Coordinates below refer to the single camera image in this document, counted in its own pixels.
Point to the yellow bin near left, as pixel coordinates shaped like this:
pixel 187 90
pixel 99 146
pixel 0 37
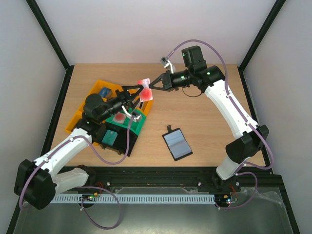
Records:
pixel 73 122

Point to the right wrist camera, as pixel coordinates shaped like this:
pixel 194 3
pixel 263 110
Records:
pixel 165 61

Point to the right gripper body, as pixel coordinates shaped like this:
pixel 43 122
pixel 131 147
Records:
pixel 166 81

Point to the red circle card stack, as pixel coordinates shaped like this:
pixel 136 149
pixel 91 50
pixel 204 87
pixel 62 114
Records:
pixel 119 118

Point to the black leather card holder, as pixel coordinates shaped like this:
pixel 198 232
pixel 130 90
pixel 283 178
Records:
pixel 176 143

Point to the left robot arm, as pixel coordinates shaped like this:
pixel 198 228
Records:
pixel 39 181

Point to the white slotted cable duct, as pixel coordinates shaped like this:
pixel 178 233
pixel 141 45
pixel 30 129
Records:
pixel 134 199

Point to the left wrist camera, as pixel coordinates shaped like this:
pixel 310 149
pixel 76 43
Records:
pixel 134 115

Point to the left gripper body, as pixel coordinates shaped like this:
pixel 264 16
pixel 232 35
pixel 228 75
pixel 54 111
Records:
pixel 122 96

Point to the black frame post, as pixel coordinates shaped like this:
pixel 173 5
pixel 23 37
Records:
pixel 34 7
pixel 273 13

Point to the teal card stack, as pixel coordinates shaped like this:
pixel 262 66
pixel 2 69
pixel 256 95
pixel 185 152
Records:
pixel 109 137

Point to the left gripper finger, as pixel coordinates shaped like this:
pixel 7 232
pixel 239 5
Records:
pixel 135 98
pixel 135 88

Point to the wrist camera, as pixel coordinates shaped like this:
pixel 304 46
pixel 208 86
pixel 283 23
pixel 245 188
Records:
pixel 165 61
pixel 134 115

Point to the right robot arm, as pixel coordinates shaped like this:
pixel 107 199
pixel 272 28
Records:
pixel 249 136

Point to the blue VIP card stack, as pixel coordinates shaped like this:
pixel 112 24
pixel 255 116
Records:
pixel 105 92

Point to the black bin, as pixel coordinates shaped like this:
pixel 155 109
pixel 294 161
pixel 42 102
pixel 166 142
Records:
pixel 123 139

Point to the left black frame post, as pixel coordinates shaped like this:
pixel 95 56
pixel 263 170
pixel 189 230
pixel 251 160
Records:
pixel 34 7

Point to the right black frame post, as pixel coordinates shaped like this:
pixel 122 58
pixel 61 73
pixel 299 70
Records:
pixel 273 13

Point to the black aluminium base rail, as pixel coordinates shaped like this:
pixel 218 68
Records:
pixel 204 179

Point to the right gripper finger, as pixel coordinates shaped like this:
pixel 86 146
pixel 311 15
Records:
pixel 157 82
pixel 151 86

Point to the yellow bin far right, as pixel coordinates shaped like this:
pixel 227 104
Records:
pixel 144 107

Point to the yellow bin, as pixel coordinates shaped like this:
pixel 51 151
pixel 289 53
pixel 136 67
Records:
pixel 99 84
pixel 144 107
pixel 73 122

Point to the yellow bin far left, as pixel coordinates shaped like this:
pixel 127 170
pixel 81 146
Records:
pixel 99 84

